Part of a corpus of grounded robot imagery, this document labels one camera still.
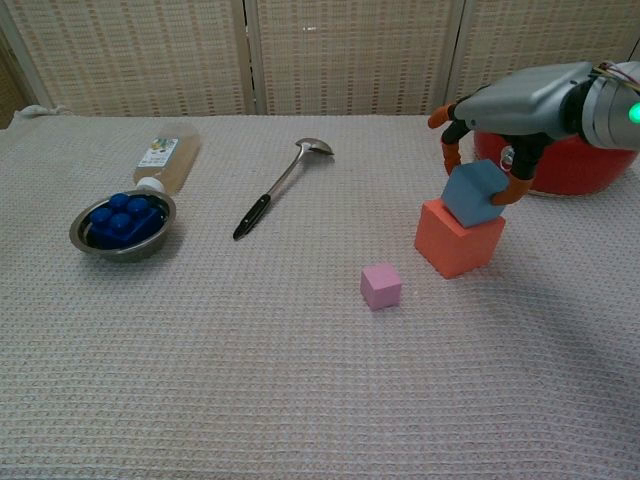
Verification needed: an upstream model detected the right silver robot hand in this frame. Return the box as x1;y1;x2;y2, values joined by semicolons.
427;61;596;206

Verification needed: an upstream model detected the woven beige tablecloth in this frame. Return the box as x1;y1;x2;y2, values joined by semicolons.
0;104;640;480

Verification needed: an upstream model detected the small pink foam cube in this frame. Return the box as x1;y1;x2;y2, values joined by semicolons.
360;262;404;312

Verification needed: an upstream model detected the blue foam cube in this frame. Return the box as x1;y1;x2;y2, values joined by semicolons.
442;159;514;229

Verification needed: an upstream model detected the blue toy brick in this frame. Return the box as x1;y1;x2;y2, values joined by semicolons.
88;193;164;250

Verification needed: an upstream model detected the large orange foam cube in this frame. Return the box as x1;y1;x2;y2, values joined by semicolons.
413;197;507;280

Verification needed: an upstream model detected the steel ladle black handle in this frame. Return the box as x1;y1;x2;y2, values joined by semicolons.
232;137;336;242

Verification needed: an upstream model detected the brown pouch white cap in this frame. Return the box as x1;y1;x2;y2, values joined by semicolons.
130;124;203;197

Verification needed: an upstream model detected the red drum white skin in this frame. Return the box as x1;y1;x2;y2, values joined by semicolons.
472;127;640;197

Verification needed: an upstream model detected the bamboo screen panel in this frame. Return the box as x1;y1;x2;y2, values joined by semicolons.
244;0;466;117
449;0;640;116
0;29;36;129
0;0;256;119

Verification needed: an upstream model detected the steel bowl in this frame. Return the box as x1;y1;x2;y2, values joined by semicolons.
68;189;178;264

